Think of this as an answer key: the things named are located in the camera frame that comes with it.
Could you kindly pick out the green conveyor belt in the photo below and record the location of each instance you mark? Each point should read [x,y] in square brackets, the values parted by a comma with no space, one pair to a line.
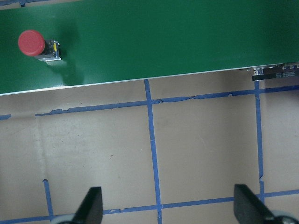
[103,41]

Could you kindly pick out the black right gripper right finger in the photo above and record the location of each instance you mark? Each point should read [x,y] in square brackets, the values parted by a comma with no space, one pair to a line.
[248,209]

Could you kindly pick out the red push button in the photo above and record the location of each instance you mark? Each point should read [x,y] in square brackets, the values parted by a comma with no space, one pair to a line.
[33,44]

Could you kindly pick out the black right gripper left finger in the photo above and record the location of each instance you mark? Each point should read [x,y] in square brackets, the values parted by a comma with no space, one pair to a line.
[90,210]

